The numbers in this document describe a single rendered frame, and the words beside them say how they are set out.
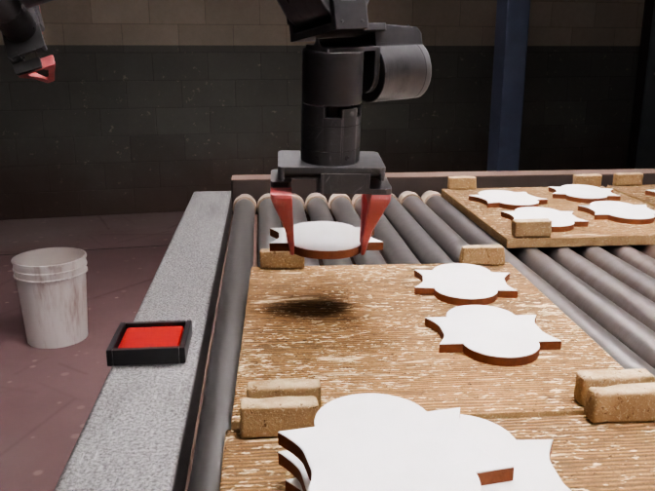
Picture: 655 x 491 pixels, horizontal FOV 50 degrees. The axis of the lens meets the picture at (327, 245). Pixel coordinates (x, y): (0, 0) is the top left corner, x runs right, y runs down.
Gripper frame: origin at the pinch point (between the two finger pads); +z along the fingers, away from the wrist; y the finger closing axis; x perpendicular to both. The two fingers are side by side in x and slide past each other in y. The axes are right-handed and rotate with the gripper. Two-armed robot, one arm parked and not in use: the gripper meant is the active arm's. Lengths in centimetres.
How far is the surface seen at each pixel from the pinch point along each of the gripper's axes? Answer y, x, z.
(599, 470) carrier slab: 17.0, -29.3, 4.9
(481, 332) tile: 14.9, -6.9, 6.5
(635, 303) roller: 38.4, 7.7, 10.6
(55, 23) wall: -162, 466, 17
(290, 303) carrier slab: -3.6, 5.1, 9.1
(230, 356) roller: -9.8, -5.4, 9.7
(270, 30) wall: -11, 490, 20
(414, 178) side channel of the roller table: 24, 79, 16
